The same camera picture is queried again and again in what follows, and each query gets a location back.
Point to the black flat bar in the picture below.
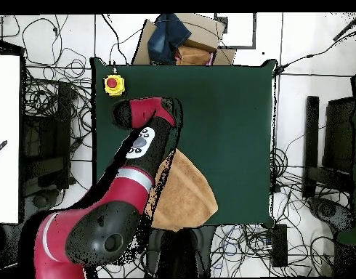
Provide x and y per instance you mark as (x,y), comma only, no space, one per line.
(311,130)

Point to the black equipment rack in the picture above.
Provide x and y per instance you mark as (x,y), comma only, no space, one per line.
(47,139)

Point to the brown cardboard box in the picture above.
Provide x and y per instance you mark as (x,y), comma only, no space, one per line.
(204,32)

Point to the black rod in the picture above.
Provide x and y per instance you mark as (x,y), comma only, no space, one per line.
(348,27)

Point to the pink cloth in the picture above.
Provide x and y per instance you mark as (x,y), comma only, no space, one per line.
(210,59)

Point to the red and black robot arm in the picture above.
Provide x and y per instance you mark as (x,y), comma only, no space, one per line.
(108,203)

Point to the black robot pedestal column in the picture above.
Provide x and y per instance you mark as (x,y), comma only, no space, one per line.
(178,255)

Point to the black stand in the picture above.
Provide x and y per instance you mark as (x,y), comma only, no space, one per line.
(337,130)

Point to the blue denim jeans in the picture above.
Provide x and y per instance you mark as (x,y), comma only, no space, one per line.
(166,37)

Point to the white table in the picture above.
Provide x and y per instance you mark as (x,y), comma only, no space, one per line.
(6,116)

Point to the black square frame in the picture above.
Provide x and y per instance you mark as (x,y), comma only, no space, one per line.
(239,46)

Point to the dark green tablecloth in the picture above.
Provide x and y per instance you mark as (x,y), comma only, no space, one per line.
(224,116)

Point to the black pedestal foot with knob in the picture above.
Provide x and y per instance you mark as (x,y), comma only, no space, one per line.
(207,247)
(153,255)

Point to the brown folded cloth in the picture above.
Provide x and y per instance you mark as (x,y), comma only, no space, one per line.
(192,56)

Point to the black power box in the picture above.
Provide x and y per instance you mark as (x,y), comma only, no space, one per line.
(280,247)

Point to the yellow emergency stop button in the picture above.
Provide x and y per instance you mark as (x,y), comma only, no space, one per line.
(114,85)

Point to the tan terry towel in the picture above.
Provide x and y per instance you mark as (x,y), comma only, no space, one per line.
(189,197)

